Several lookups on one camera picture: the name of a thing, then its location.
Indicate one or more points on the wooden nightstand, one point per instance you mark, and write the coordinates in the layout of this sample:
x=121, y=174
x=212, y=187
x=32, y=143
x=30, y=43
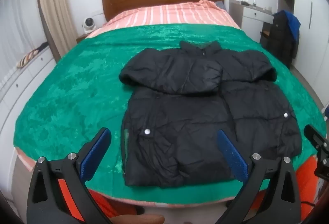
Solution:
x=81, y=37

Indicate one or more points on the white desk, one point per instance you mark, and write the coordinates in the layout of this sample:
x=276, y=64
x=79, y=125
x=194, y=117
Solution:
x=250, y=17

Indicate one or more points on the green patterned blanket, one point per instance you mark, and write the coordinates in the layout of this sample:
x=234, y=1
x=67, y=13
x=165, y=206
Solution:
x=84, y=90

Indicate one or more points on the orange cloth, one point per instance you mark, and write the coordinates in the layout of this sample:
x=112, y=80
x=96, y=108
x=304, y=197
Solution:
x=308, y=182

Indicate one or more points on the pink striped bed sheet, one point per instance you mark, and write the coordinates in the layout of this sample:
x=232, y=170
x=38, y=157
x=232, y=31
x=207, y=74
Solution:
x=167, y=14

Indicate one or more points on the blue jacket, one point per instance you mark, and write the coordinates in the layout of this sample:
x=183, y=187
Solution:
x=293, y=24

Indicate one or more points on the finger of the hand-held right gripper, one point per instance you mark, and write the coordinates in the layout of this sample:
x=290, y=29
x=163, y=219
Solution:
x=313, y=135

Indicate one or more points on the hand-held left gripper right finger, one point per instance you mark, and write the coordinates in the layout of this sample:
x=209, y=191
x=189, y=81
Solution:
x=232, y=153

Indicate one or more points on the person's left hand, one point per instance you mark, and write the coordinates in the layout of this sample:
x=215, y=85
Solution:
x=144, y=219

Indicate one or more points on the sheer white curtain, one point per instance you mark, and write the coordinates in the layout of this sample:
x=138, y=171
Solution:
x=15, y=23

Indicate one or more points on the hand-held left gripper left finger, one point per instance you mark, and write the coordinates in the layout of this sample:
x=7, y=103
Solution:
x=93, y=152

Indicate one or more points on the black coat on chair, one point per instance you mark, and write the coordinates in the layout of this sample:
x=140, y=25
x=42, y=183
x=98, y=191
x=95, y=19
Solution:
x=277, y=38

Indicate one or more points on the black puffer jacket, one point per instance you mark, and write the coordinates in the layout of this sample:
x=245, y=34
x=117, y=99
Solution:
x=185, y=116

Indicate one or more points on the beige curtain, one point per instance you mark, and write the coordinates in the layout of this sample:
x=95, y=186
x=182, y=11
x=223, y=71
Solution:
x=52, y=8

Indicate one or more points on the striped cloth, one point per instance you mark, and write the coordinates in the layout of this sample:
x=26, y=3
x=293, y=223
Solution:
x=27, y=59

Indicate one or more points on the white drawer cabinet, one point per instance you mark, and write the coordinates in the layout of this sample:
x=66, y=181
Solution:
x=23, y=85

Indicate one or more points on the white wardrobe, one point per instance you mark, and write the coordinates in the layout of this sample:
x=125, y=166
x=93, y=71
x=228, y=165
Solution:
x=316, y=41

